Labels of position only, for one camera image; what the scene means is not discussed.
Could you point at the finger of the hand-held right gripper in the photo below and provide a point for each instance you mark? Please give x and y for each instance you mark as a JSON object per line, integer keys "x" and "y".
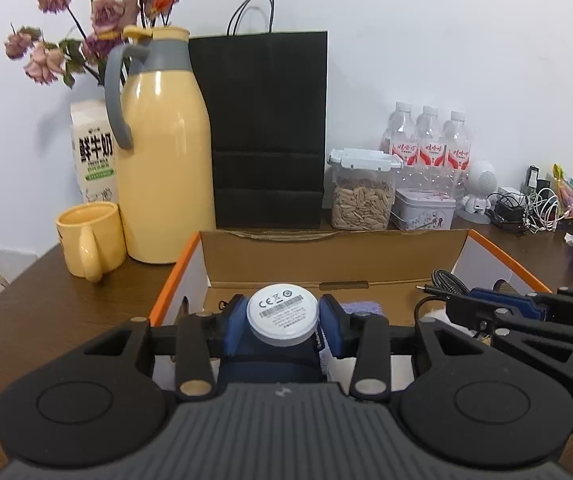
{"x": 511, "y": 340}
{"x": 508, "y": 305}

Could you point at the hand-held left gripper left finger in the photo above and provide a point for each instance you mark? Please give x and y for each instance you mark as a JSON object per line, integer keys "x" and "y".
{"x": 231, "y": 322}

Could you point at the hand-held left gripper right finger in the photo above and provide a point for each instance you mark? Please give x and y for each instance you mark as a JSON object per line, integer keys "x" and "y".
{"x": 331, "y": 322}

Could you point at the red cardboard box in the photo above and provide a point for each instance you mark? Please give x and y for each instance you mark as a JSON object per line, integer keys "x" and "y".
{"x": 316, "y": 260}

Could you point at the clear container of seeds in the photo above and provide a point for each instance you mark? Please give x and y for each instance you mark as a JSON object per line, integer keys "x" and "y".
{"x": 364, "y": 205}

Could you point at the white robot speaker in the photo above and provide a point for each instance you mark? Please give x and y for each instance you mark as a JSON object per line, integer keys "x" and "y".
{"x": 481, "y": 185}

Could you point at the printed metal tin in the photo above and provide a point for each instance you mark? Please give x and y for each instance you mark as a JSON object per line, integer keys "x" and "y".
{"x": 424, "y": 210}

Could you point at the colourful snack packet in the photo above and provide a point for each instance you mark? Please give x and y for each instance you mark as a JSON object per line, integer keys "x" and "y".
{"x": 571, "y": 190}

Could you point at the yellow mug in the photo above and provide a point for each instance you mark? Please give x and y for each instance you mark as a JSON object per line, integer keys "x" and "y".
{"x": 99, "y": 237}

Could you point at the yellow thermos jug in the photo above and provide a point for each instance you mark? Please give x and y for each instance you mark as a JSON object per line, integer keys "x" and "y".
{"x": 166, "y": 170}

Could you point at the black paper bag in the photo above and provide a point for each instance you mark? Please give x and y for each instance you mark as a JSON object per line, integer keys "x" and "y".
{"x": 266, "y": 130}

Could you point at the white milk carton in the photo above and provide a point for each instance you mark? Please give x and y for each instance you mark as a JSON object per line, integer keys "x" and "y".
{"x": 94, "y": 155}

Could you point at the white booklet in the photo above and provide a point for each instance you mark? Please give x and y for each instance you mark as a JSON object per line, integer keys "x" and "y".
{"x": 4, "y": 272}

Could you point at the dried pink flower bouquet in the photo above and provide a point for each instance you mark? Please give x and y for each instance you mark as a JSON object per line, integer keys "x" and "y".
{"x": 109, "y": 12}

